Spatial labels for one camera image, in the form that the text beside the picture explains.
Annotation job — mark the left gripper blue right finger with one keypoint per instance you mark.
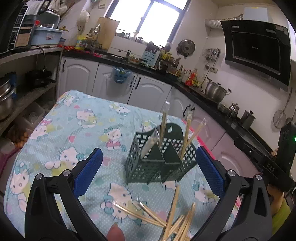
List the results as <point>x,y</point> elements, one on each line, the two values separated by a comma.
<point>212,171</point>

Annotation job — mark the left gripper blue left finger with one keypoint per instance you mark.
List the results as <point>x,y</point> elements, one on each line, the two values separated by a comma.
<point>87,170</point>

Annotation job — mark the green plastic utensil holder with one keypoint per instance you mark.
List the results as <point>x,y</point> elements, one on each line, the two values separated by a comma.
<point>161,163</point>

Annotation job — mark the person's right hand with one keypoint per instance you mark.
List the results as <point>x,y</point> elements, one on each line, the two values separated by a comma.
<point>277,195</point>

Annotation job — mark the Hello Kitty blue tablecloth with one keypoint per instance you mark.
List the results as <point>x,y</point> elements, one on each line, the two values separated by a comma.
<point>76,125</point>

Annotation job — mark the steel canister with lid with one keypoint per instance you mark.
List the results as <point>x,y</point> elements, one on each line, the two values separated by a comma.
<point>247,119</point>

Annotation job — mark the steel kettle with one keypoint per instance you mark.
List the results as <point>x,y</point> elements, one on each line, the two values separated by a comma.
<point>234,109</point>

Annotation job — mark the steel bowl on counter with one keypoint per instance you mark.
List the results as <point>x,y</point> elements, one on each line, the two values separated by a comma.
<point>223,109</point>

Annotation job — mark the large steel stock pot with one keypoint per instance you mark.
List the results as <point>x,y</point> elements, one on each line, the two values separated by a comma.
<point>215,91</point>

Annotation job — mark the red oil bottle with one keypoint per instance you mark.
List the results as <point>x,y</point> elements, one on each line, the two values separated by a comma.
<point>192,78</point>

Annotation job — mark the blue hanging trash basket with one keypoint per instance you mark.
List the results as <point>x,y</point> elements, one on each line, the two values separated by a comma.
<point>121,75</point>

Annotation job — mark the black range hood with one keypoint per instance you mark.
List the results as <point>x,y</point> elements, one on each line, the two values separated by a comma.
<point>261,48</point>

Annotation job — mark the steel pots on shelf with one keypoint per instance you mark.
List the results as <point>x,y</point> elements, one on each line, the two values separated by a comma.
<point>8,94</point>

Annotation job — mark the hanging pot lid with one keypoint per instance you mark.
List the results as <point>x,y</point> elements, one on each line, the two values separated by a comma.
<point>186,48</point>

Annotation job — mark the blue knife block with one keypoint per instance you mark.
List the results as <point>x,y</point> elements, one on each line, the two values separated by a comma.
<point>150,58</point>

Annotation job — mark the blue dish rack tub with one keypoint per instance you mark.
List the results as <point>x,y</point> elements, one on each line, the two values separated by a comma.
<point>46,36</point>

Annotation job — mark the wooden cutting board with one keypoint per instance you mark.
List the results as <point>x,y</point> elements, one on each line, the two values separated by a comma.
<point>107,31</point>

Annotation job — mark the window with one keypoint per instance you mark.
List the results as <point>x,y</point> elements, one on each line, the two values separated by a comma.
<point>148,20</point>

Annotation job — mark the black microwave oven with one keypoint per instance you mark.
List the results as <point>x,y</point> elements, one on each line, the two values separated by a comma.
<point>12,14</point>

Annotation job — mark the hanging wire skimmer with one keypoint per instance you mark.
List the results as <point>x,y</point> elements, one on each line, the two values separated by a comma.
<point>279,117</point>

